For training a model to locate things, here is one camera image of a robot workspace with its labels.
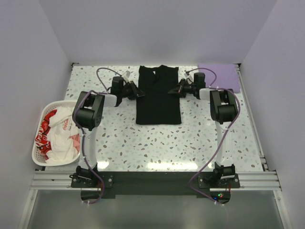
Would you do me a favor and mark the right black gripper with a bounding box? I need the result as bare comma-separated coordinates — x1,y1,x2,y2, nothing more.
168,79,196,98

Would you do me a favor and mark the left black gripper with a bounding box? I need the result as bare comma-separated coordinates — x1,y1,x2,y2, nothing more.
120,81,145,100

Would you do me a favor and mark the black t shirt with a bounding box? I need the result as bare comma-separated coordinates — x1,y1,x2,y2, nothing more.
136,65,182,125

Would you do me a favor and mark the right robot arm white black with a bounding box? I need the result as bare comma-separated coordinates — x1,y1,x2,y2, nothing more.
168,73,240,188

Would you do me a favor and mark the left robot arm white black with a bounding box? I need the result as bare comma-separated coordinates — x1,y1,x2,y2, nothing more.
71,76,145,188

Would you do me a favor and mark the folded purple t shirt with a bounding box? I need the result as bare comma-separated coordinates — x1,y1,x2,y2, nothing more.
198,63,241,93

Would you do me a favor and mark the pink garment in basket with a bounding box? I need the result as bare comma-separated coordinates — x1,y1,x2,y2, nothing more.
70,134,81,152

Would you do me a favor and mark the white red printed t shirt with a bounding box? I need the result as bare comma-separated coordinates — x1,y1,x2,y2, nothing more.
35,106,81,164

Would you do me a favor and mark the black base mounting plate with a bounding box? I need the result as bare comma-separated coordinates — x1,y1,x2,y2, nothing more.
69,169,241,203

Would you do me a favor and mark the white plastic laundry basket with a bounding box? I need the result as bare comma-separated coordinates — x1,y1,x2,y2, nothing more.
32,100,81,167

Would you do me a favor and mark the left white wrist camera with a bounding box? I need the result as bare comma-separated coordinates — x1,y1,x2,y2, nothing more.
122,71,131,81

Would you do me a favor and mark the aluminium frame rail right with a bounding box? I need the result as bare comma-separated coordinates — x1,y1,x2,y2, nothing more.
234,63,269,172

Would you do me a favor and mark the aluminium frame rail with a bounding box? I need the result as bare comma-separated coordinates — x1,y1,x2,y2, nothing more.
234,63,269,172
30,171,282,191

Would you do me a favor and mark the aluminium frame rail front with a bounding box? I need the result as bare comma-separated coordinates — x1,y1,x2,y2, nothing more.
30,171,282,191

